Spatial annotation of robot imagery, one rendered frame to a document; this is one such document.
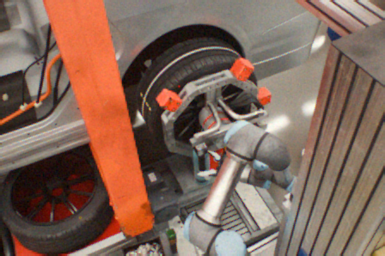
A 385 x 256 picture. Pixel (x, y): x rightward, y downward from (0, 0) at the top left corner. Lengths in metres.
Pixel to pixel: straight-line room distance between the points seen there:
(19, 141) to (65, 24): 1.14
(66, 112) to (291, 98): 2.03
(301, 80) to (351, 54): 2.98
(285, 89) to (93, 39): 2.58
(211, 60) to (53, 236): 1.25
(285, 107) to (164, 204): 1.50
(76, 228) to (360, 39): 1.90
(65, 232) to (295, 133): 1.87
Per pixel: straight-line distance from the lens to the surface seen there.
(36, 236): 2.50
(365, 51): 0.90
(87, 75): 1.45
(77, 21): 1.34
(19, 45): 2.96
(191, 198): 2.84
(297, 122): 3.50
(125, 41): 2.08
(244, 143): 1.63
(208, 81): 2.16
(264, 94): 2.41
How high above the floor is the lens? 2.57
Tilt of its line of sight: 48 degrees down
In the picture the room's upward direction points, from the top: 4 degrees counter-clockwise
